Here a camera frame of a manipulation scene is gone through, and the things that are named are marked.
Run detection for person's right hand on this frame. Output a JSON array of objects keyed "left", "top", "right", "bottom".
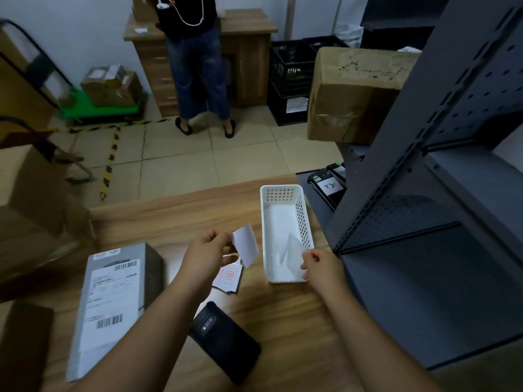
[{"left": 300, "top": 248, "right": 348, "bottom": 297}]

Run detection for person's left hand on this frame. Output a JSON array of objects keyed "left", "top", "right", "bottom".
[{"left": 175, "top": 229, "right": 240, "bottom": 295}]

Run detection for stack of white stickers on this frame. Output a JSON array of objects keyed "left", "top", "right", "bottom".
[{"left": 211, "top": 256, "right": 244, "bottom": 295}]

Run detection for red stamped white sticker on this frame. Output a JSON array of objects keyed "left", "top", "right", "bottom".
[{"left": 232, "top": 224, "right": 260, "bottom": 269}]

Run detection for black handheld scanner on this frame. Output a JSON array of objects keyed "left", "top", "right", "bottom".
[{"left": 188, "top": 301, "right": 262, "bottom": 387}]

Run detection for grey product box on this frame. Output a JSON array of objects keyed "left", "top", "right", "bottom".
[{"left": 66, "top": 242, "right": 164, "bottom": 382}]

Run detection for red printed cardboard box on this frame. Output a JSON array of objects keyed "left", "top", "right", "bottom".
[{"left": 0, "top": 144, "right": 93, "bottom": 241}]

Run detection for small plain cardboard box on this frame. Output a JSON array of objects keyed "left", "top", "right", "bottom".
[{"left": 0, "top": 302, "right": 54, "bottom": 392}]

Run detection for person's left forearm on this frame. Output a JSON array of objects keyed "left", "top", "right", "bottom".
[{"left": 73, "top": 279, "right": 205, "bottom": 392}]

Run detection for person's right forearm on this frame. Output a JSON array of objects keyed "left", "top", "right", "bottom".
[{"left": 325, "top": 281, "right": 442, "bottom": 392}]

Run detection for large wrapped cardboard box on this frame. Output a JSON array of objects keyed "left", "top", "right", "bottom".
[{"left": 306, "top": 46, "right": 422, "bottom": 145}]

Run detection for medium taped cardboard box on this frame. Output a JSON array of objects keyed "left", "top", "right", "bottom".
[{"left": 80, "top": 71, "right": 144, "bottom": 109}]

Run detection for small yellowish cardboard box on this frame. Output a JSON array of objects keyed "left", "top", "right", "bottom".
[{"left": 104, "top": 64, "right": 127, "bottom": 84}]

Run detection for small labelled cardboard box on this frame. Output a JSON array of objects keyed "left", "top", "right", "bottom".
[{"left": 80, "top": 65, "right": 109, "bottom": 84}]

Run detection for stack of large cardboard boxes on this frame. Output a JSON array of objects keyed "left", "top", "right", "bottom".
[{"left": 0, "top": 28, "right": 58, "bottom": 135}]

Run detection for stack of small cardboard boxes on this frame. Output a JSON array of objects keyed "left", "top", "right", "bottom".
[{"left": 130, "top": 0, "right": 158, "bottom": 23}]

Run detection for white perforated plastic tray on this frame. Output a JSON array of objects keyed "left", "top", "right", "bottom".
[{"left": 259, "top": 184, "right": 315, "bottom": 284}]

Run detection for black scanners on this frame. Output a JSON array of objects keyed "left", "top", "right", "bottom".
[{"left": 306, "top": 168, "right": 347, "bottom": 211}]

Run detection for dark metal shelf rack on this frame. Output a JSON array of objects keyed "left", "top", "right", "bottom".
[
  {"left": 325, "top": 0, "right": 523, "bottom": 370},
  {"left": 359, "top": 0, "right": 450, "bottom": 52}
]

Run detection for black flat device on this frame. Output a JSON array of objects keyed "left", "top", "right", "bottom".
[{"left": 326, "top": 162, "right": 347, "bottom": 182}]

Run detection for black office chair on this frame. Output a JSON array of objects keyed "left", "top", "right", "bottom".
[{"left": 0, "top": 116, "right": 97, "bottom": 184}]

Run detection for black plastic crates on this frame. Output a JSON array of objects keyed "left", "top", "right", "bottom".
[{"left": 267, "top": 81, "right": 311, "bottom": 127}]

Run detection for green platform trolley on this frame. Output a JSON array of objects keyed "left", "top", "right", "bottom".
[{"left": 0, "top": 18, "right": 148, "bottom": 125}]

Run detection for wooden drawer desk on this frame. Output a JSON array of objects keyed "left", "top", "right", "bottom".
[{"left": 123, "top": 8, "right": 278, "bottom": 118}]

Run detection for black plastic crate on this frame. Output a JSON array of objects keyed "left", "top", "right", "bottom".
[
  {"left": 269, "top": 39, "right": 318, "bottom": 99},
  {"left": 302, "top": 35, "right": 350, "bottom": 52}
]

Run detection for white plastic bag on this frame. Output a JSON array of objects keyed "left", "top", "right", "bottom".
[{"left": 335, "top": 22, "right": 364, "bottom": 48}]

